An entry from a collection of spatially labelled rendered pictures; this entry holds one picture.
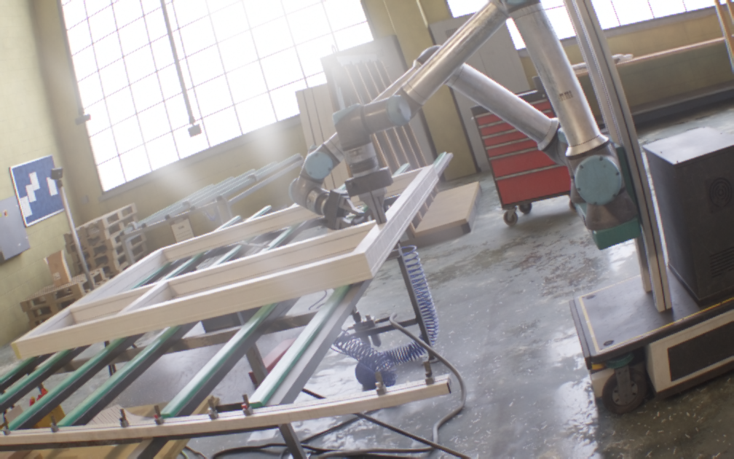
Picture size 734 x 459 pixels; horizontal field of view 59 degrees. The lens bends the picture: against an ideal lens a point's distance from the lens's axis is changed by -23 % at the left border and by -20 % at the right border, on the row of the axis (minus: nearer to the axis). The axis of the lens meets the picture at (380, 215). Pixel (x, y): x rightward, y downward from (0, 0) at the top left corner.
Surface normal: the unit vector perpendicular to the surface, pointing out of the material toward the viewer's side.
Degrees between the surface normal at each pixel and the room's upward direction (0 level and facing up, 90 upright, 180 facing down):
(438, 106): 90
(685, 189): 90
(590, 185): 95
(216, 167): 90
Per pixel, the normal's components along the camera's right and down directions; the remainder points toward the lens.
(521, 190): -0.50, 0.30
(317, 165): 0.04, 0.18
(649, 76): -0.18, 0.21
